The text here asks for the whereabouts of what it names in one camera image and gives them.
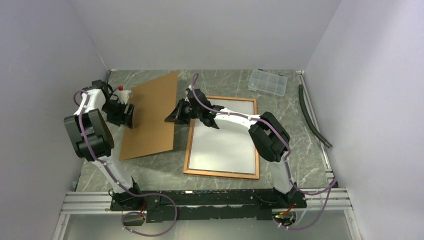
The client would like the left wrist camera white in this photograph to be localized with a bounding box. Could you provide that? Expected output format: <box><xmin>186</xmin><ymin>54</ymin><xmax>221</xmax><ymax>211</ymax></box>
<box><xmin>114</xmin><ymin>86</ymin><xmax>132</xmax><ymax>105</ymax></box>

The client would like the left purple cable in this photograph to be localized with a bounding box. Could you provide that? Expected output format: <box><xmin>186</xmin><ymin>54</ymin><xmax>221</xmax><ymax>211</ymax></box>
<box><xmin>72</xmin><ymin>90</ymin><xmax>180</xmax><ymax>238</ymax></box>

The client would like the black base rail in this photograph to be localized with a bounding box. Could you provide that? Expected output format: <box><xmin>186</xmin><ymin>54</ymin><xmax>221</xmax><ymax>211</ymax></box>
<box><xmin>110</xmin><ymin>188</ymin><xmax>307</xmax><ymax>223</ymax></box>

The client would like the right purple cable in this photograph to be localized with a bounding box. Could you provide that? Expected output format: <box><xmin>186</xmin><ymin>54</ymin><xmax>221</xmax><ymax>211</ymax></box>
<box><xmin>190</xmin><ymin>72</ymin><xmax>337</xmax><ymax>232</ymax></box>

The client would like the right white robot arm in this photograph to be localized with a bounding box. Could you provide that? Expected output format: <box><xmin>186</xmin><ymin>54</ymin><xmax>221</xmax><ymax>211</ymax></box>
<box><xmin>164</xmin><ymin>87</ymin><xmax>297</xmax><ymax>208</ymax></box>

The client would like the purple cable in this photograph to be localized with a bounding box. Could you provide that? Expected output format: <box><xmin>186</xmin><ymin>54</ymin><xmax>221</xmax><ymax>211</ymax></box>
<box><xmin>190</xmin><ymin>72</ymin><xmax>337</xmax><ymax>232</ymax></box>
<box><xmin>72</xmin><ymin>90</ymin><xmax>180</xmax><ymax>238</ymax></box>

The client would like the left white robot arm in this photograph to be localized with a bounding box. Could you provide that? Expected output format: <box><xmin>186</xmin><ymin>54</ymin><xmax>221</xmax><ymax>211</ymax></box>
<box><xmin>63</xmin><ymin>80</ymin><xmax>144</xmax><ymax>210</ymax></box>

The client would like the brown backing board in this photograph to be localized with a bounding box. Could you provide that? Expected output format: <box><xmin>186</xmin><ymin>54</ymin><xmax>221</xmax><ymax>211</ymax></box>
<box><xmin>119</xmin><ymin>71</ymin><xmax>180</xmax><ymax>161</ymax></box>

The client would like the clear plastic organizer box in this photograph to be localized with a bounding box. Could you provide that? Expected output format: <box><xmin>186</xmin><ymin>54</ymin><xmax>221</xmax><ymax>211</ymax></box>
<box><xmin>247</xmin><ymin>68</ymin><xmax>288</xmax><ymax>97</ymax></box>

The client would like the dark green hose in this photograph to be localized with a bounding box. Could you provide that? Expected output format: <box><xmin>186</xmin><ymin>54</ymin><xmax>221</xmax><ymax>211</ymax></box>
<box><xmin>298</xmin><ymin>83</ymin><xmax>333</xmax><ymax>149</ymax></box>

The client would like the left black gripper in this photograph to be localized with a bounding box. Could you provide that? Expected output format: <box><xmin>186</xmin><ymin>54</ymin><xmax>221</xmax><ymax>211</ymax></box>
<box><xmin>102</xmin><ymin>99</ymin><xmax>135</xmax><ymax>129</ymax></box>

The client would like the wooden picture frame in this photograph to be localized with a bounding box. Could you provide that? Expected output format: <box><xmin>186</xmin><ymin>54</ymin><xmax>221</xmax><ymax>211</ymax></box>
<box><xmin>183</xmin><ymin>95</ymin><xmax>261</xmax><ymax>180</ymax></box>

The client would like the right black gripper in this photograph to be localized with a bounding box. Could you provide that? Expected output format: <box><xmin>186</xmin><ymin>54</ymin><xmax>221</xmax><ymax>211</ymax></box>
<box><xmin>164</xmin><ymin>98</ymin><xmax>202</xmax><ymax>126</ymax></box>

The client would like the aluminium extrusion rail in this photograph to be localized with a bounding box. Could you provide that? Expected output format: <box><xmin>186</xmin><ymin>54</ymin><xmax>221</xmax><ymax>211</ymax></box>
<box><xmin>60</xmin><ymin>191</ymin><xmax>112</xmax><ymax>215</ymax></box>

